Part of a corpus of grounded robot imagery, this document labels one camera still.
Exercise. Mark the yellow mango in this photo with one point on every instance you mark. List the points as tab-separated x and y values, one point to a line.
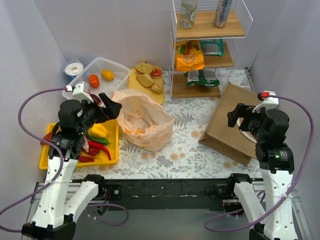
107	75

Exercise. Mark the dark red plum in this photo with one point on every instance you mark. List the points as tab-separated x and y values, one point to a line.
96	99

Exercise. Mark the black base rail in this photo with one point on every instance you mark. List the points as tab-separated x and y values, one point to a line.
160	194

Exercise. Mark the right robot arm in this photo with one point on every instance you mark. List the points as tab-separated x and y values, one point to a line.
276	162

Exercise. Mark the small orange pumpkin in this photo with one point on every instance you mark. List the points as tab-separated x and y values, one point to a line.
94	81

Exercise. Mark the silver drink can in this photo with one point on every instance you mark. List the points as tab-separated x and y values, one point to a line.
222	13

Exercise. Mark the small bread roll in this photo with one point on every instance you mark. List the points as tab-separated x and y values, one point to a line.
157	89

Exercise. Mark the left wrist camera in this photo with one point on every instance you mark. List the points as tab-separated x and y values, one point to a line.
80	92

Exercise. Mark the floral table mat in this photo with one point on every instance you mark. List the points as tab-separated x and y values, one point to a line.
183	157

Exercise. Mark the white tape roll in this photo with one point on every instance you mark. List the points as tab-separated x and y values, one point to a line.
73	69

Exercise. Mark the orange mango gummy packet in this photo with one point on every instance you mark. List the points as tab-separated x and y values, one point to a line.
188	56

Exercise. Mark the white wire shelf rack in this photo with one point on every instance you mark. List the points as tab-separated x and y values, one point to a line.
202	35

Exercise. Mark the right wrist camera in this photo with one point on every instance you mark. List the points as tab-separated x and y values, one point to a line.
267	101

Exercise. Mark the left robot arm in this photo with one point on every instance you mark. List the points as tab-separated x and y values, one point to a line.
55	218

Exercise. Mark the peach plastic grocery bag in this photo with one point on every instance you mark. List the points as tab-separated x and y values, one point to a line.
143	121

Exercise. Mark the red toy lobster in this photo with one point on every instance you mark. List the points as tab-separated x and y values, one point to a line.
46	138

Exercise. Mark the round bread loaf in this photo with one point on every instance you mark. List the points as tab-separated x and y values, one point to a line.
144	68

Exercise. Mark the green white snack packet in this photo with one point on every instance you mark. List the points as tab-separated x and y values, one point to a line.
206	78

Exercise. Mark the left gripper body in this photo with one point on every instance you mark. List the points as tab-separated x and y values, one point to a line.
99	113

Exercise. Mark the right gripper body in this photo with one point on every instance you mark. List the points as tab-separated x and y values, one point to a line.
244	117

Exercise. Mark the red chili pepper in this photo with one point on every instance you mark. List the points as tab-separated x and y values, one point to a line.
102	148

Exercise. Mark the green chili pepper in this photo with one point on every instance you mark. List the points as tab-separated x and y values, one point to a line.
100	140

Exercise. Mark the white plastic basket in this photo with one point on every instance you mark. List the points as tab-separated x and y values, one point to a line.
99	64

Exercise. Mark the bread slice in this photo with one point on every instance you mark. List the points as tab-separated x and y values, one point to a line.
145	80

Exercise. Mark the yellow bell pepper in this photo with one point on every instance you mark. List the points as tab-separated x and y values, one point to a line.
98	131

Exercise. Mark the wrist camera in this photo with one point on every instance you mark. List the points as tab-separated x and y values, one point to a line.
267	101
80	92

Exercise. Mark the teal snack packet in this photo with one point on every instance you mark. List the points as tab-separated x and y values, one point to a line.
212	47

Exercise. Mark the yellow vegetable tray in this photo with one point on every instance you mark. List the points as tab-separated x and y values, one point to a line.
98	156

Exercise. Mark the clear glass bottle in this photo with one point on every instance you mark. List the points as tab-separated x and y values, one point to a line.
188	10

